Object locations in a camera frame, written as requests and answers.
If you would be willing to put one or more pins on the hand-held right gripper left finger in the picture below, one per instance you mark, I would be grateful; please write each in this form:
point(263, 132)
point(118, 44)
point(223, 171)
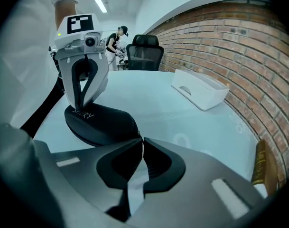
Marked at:
point(82, 174)

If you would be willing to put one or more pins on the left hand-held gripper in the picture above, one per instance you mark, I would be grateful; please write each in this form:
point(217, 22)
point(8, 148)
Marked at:
point(63, 35)

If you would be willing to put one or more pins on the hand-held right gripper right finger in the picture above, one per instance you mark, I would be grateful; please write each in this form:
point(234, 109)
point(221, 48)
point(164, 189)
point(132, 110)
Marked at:
point(201, 174)

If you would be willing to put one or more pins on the black glasses case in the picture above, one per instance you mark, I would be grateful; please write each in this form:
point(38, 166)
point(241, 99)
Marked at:
point(106, 125)

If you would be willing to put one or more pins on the person's left forearm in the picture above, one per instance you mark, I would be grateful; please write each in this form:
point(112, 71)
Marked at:
point(64, 12)

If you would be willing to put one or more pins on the brown book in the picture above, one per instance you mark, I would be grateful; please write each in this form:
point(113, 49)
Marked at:
point(261, 163)

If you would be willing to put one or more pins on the black office chair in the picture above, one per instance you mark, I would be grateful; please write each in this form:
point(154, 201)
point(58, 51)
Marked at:
point(144, 53)

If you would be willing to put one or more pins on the person's white shirt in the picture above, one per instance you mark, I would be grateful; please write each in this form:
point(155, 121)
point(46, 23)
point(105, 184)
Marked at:
point(28, 44)

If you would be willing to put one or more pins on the ceiling light strip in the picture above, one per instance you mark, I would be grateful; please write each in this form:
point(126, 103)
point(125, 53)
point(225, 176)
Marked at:
point(101, 5)

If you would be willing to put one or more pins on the white plastic box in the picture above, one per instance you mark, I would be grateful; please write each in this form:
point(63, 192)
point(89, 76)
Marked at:
point(201, 91)

